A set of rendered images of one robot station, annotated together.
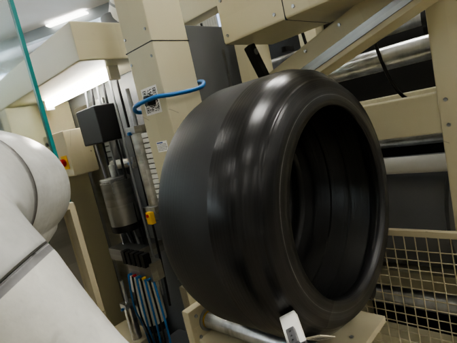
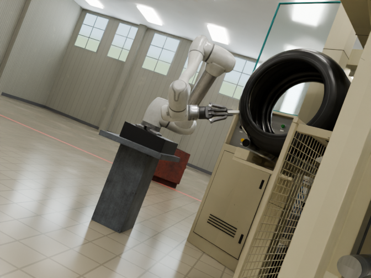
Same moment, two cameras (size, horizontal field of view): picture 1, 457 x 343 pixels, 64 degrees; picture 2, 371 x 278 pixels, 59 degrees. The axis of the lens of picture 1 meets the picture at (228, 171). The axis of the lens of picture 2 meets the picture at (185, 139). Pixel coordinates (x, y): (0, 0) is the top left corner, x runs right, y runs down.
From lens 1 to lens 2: 2.04 m
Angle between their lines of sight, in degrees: 87
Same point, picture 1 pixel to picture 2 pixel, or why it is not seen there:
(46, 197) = (214, 54)
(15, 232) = (197, 47)
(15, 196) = (203, 47)
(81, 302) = (195, 56)
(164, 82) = not seen: hidden behind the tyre
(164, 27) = (333, 44)
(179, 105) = not seen: hidden behind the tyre
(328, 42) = not seen: outside the picture
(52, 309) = (192, 54)
